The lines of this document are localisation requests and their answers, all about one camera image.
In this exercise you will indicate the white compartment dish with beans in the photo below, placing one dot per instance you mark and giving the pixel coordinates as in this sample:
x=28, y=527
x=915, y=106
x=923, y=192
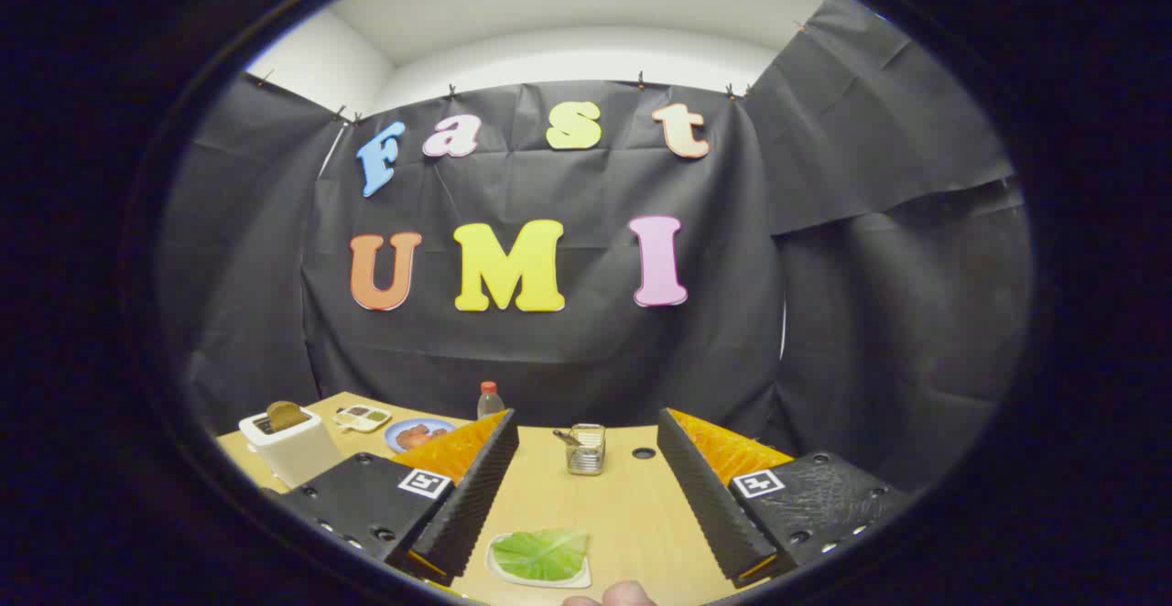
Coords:
x=363, y=417

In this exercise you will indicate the clear water bottle red cap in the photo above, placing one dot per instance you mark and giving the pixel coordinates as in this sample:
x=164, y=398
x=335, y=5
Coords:
x=490, y=402

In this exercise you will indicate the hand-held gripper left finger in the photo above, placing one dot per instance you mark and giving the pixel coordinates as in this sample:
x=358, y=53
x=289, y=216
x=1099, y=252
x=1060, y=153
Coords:
x=476, y=487

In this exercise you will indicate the black backdrop cloth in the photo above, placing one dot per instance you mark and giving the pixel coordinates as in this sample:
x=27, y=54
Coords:
x=568, y=350

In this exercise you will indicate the small white rectangular plate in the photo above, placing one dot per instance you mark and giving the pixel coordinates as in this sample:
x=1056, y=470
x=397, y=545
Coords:
x=568, y=582

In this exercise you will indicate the green lettuce leaf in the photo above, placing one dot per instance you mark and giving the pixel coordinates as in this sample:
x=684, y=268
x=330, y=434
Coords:
x=540, y=554

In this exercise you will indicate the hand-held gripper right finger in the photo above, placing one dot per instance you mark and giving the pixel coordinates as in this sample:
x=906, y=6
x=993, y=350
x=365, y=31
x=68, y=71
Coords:
x=700, y=487

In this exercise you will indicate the white toaster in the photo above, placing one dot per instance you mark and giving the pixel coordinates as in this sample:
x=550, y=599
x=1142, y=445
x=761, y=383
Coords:
x=298, y=455

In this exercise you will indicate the brown wooden chopstick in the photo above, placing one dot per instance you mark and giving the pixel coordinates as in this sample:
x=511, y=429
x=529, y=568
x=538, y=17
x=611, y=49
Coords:
x=566, y=438

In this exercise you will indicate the toasted bread slice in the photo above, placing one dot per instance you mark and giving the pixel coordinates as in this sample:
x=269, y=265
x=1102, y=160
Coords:
x=287, y=415

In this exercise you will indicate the blue plate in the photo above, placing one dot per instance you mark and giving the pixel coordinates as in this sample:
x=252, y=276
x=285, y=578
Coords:
x=403, y=446

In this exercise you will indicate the brown meat patty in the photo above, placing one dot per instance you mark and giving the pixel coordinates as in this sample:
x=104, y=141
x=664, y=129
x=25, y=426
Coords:
x=433, y=431
x=408, y=438

